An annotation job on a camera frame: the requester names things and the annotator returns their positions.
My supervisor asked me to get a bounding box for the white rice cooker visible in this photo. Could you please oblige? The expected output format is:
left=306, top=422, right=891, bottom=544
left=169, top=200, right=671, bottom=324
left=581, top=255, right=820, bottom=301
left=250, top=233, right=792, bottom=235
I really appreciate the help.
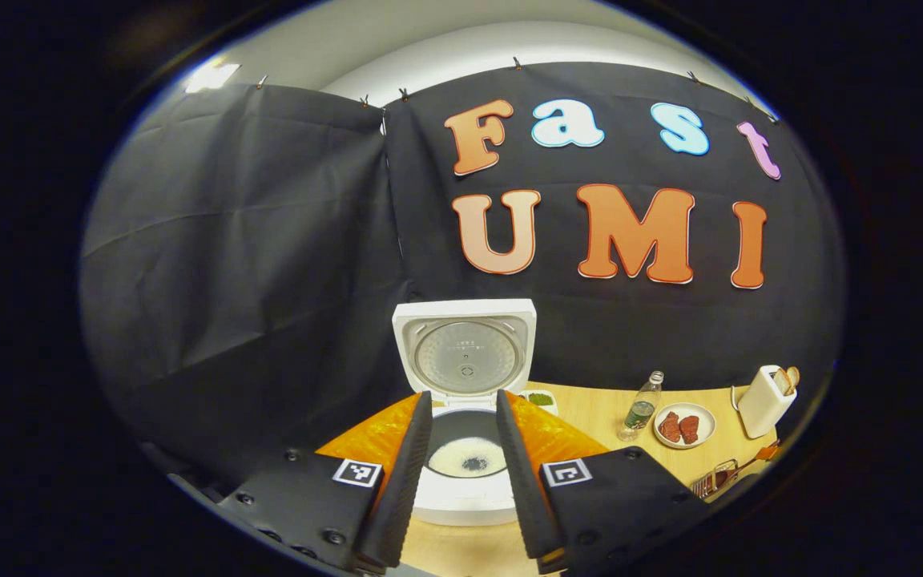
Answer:
left=392, top=299, right=538, bottom=527

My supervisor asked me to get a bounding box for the white round plate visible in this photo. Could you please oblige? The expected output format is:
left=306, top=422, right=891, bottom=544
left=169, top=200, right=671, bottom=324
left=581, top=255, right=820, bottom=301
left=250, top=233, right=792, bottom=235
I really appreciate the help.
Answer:
left=652, top=402, right=717, bottom=450

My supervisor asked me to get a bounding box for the white rice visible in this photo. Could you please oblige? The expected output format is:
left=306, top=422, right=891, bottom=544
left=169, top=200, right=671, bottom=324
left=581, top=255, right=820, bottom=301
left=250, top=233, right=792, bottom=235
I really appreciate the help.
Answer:
left=428, top=437, right=508, bottom=479

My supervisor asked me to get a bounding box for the white toaster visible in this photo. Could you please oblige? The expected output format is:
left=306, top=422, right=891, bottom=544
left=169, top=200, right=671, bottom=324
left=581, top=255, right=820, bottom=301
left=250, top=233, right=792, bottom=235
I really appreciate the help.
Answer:
left=738, top=365, right=797, bottom=440

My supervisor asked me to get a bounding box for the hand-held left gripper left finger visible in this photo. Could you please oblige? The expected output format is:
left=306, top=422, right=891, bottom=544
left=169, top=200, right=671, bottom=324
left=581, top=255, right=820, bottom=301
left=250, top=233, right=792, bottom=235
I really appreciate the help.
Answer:
left=217, top=390, right=434, bottom=574

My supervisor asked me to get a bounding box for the clear plastic water bottle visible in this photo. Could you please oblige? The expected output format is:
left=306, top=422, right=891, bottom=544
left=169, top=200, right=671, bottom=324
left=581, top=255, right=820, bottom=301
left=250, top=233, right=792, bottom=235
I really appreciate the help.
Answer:
left=618, top=370, right=665, bottom=443

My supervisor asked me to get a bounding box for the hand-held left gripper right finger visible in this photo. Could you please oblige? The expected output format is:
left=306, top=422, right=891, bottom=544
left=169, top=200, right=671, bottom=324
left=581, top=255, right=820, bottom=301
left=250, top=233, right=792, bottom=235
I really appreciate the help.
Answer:
left=496, top=389, right=711, bottom=576

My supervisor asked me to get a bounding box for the brown wooden spoon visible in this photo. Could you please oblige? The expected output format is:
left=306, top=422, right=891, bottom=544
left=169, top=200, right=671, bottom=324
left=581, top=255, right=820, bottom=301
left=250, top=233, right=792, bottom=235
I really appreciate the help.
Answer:
left=706, top=443, right=783, bottom=491

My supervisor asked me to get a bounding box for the rectangular ceiling light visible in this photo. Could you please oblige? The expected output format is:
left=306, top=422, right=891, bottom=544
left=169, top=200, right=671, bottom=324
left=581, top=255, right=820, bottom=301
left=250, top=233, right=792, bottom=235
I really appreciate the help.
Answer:
left=185, top=63, right=242, bottom=95

